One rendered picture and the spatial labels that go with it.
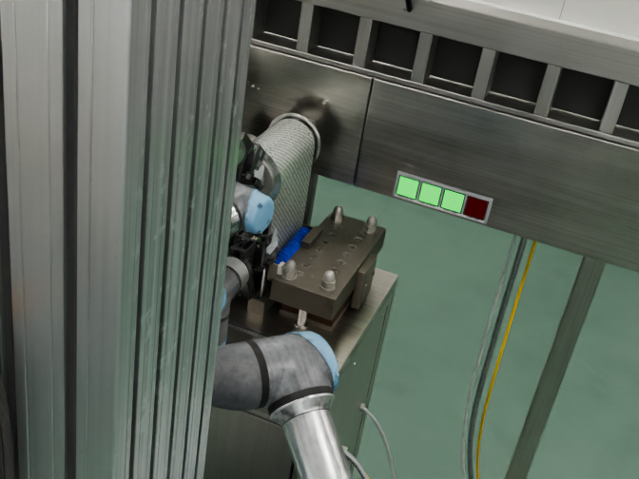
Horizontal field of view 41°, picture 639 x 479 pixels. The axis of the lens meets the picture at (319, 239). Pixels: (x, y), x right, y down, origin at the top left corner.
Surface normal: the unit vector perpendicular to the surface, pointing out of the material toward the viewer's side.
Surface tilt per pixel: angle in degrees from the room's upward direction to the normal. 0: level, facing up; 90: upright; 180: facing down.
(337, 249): 0
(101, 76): 90
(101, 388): 90
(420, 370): 0
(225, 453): 90
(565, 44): 90
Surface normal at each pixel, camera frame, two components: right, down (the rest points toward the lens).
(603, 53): -0.36, 0.42
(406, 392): 0.14, -0.86
